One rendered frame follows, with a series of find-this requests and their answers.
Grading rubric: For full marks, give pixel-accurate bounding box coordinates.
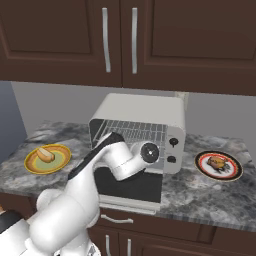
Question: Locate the white toaster oven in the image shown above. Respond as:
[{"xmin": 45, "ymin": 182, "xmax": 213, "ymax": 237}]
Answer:
[{"xmin": 87, "ymin": 92, "xmax": 187, "ymax": 175}]

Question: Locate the black glass toaster oven door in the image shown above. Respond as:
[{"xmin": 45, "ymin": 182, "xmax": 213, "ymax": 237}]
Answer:
[{"xmin": 93, "ymin": 165, "xmax": 164, "ymax": 215}]

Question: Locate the hotdog bun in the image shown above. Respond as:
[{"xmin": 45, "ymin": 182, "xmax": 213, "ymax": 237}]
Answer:
[{"xmin": 36, "ymin": 147, "xmax": 56, "ymax": 164}]

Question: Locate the brown chicken drumstick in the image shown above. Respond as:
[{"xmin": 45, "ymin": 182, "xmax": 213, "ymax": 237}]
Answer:
[{"xmin": 206, "ymin": 156, "xmax": 231, "ymax": 174}]

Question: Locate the dark brown base cupboard door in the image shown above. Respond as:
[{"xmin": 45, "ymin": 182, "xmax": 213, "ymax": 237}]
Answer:
[
  {"xmin": 87, "ymin": 225, "xmax": 120, "ymax": 256},
  {"xmin": 118, "ymin": 231, "xmax": 214, "ymax": 256}
]

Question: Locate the yellow green plate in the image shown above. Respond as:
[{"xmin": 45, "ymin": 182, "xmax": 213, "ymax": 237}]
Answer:
[{"xmin": 23, "ymin": 143, "xmax": 73, "ymax": 176}]

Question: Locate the dark brown drawer front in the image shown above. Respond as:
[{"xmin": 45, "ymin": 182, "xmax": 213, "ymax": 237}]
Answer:
[
  {"xmin": 0, "ymin": 191, "xmax": 38, "ymax": 219},
  {"xmin": 199, "ymin": 223, "xmax": 256, "ymax": 256},
  {"xmin": 97, "ymin": 207, "xmax": 202, "ymax": 244}
]

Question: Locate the black red rimmed plate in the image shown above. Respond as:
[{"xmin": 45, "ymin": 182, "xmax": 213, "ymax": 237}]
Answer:
[{"xmin": 194, "ymin": 150, "xmax": 244, "ymax": 182}]

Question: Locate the wire toaster oven rack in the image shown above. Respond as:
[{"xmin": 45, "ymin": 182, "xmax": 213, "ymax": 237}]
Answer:
[{"xmin": 91, "ymin": 119, "xmax": 168, "ymax": 145}]

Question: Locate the white toaster oven door handle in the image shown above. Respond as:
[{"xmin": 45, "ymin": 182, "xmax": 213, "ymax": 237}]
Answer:
[{"xmin": 98, "ymin": 195, "xmax": 161, "ymax": 215}]

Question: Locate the silver cupboard door handle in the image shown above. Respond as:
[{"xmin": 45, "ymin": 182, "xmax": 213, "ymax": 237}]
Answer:
[
  {"xmin": 101, "ymin": 7, "xmax": 112, "ymax": 74},
  {"xmin": 130, "ymin": 7, "xmax": 139, "ymax": 75}
]

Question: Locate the silver drawer handle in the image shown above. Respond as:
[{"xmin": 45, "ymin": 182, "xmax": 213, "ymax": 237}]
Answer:
[{"xmin": 100, "ymin": 213, "xmax": 135, "ymax": 225}]

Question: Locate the dark brown wall cupboard door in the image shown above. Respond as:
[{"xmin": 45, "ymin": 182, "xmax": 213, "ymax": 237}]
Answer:
[
  {"xmin": 119, "ymin": 0, "xmax": 256, "ymax": 97},
  {"xmin": 0, "ymin": 0, "xmax": 124, "ymax": 89}
]

